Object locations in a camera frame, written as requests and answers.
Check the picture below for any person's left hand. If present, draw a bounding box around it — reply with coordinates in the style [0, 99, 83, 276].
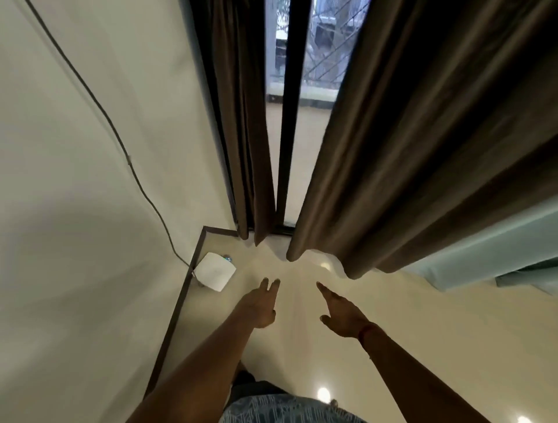
[237, 278, 282, 330]

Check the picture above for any person's right hand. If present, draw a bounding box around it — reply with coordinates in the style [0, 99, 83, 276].
[316, 282, 372, 340]

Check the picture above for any light teal curtain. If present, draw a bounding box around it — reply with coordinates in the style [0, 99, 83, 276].
[400, 205, 558, 299]

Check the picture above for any dark brown curtain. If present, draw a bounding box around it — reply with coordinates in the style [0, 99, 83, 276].
[189, 0, 278, 247]
[285, 0, 558, 279]

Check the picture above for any person's left forearm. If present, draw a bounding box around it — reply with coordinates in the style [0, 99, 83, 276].
[126, 303, 269, 423]

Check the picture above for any person's right forearm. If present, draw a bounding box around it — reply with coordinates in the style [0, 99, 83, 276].
[362, 329, 493, 423]

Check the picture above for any red wrist band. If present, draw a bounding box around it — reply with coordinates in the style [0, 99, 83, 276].
[356, 322, 384, 345]

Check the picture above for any white router box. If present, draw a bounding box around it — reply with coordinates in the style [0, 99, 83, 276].
[192, 252, 237, 293]

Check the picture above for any dark skirting board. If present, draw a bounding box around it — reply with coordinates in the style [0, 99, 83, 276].
[142, 225, 239, 400]

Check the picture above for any patterned grey shirt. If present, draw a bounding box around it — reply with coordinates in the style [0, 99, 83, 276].
[217, 394, 367, 423]

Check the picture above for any grey wall cable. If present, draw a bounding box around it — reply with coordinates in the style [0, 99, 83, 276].
[25, 0, 196, 270]

